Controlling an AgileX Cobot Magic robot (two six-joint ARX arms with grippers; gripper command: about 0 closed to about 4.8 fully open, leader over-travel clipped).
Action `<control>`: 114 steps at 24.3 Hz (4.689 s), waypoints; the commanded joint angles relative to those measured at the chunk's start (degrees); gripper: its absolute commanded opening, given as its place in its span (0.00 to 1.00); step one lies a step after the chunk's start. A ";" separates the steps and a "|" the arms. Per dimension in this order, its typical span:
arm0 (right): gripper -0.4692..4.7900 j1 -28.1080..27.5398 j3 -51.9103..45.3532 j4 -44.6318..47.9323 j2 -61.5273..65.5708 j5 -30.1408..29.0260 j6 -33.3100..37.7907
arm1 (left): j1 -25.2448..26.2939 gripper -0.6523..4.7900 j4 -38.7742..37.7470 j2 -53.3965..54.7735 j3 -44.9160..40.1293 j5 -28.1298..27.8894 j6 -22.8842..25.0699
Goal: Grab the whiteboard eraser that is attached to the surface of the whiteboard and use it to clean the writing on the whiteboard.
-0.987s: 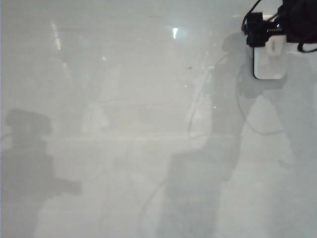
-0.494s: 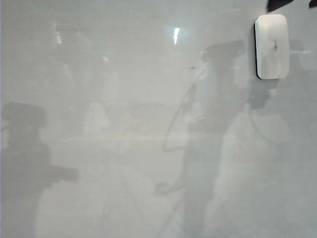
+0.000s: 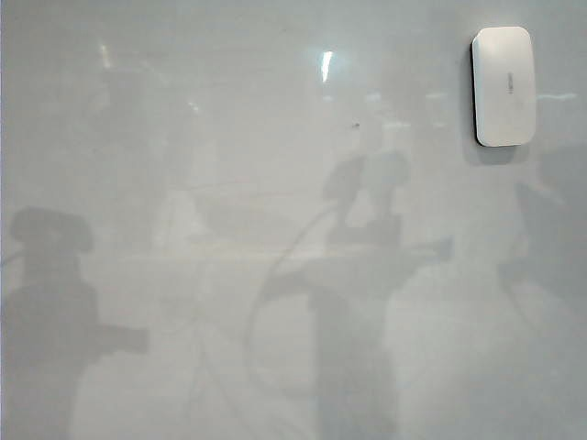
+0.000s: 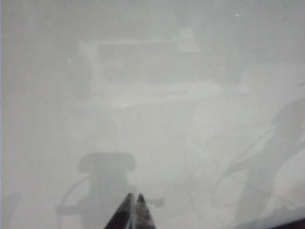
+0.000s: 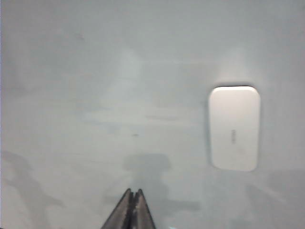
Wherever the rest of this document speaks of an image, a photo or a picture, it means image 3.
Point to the grey glossy whiteboard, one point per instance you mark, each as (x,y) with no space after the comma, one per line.
(229,275)

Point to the white rectangular whiteboard eraser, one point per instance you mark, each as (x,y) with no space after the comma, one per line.
(503,87)

